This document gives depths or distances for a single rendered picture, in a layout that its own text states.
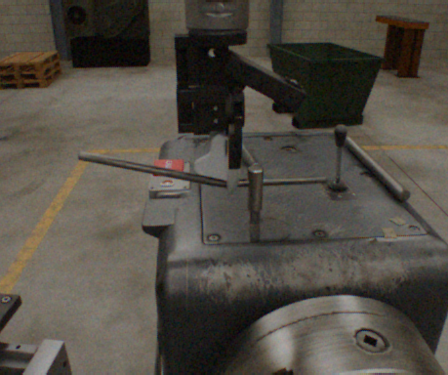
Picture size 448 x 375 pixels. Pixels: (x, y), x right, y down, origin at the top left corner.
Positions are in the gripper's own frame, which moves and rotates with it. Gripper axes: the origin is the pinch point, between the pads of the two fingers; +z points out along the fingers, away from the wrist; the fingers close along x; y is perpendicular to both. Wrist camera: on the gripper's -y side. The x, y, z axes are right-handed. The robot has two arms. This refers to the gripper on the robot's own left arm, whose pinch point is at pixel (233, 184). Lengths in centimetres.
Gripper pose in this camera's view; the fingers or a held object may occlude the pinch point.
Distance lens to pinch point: 59.1
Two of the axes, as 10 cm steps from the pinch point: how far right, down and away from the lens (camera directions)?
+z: 0.0, 8.9, 4.5
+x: 0.7, 4.4, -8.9
